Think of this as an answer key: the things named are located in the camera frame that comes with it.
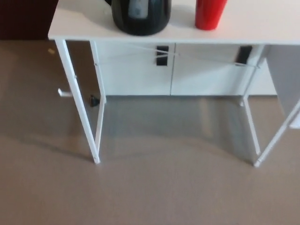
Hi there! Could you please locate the black electric kettle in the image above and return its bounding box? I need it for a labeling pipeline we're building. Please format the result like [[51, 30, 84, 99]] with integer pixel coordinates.
[[111, 0, 173, 37]]

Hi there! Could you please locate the red plastic cup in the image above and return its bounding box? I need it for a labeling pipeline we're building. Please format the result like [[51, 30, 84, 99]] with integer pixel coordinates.
[[195, 0, 229, 31]]

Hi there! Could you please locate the white cabinet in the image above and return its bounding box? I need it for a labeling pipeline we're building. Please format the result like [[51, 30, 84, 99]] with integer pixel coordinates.
[[93, 41, 278, 97]]

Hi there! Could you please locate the small black floor object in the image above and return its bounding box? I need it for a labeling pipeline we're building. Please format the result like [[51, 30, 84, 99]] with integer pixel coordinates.
[[88, 94, 100, 107]]

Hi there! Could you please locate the white floor doorstop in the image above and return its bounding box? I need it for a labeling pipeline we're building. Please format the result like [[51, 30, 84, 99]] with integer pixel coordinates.
[[57, 88, 72, 98]]

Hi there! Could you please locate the dark brown door panel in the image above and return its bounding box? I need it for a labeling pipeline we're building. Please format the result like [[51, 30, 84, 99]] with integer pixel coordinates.
[[0, 0, 58, 41]]

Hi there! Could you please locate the black cabinet handle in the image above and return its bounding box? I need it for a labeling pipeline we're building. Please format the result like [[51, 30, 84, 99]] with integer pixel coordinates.
[[154, 45, 170, 67], [236, 45, 253, 67]]

